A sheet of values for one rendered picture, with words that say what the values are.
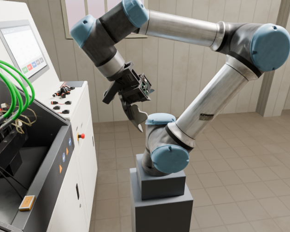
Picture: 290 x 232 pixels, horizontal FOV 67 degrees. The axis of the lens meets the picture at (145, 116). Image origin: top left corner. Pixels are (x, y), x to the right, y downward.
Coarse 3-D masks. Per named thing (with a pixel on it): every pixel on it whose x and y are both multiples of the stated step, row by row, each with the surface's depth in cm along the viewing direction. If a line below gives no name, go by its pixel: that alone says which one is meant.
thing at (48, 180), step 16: (64, 128) 113; (64, 144) 105; (48, 160) 88; (48, 176) 81; (64, 176) 103; (32, 192) 72; (48, 192) 81; (32, 208) 67; (48, 208) 80; (16, 224) 62; (32, 224) 66; (48, 224) 79
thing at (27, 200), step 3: (27, 198) 69; (30, 198) 69; (24, 201) 68; (27, 201) 68; (30, 201) 68; (33, 201) 69; (24, 204) 66; (27, 204) 66; (30, 207) 66; (21, 210) 66; (24, 210) 66
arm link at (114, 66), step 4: (116, 52) 59; (116, 56) 59; (120, 56) 60; (112, 60) 58; (116, 60) 59; (120, 60) 60; (104, 64) 58; (108, 64) 58; (112, 64) 59; (116, 64) 59; (120, 64) 60; (124, 64) 63; (100, 68) 59; (104, 68) 59; (108, 68) 59; (112, 68) 59; (116, 68) 59; (120, 68) 60; (100, 72) 62; (104, 72) 60; (108, 72) 60; (112, 72) 60; (116, 72) 60; (104, 76) 62; (108, 76) 61
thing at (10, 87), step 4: (0, 72) 71; (0, 76) 72; (4, 76) 72; (4, 80) 72; (8, 80) 73; (8, 84) 73; (8, 88) 74; (12, 88) 74; (12, 92) 74; (12, 96) 75; (12, 100) 75; (12, 104) 76; (12, 108) 76; (8, 112) 77; (4, 116) 77
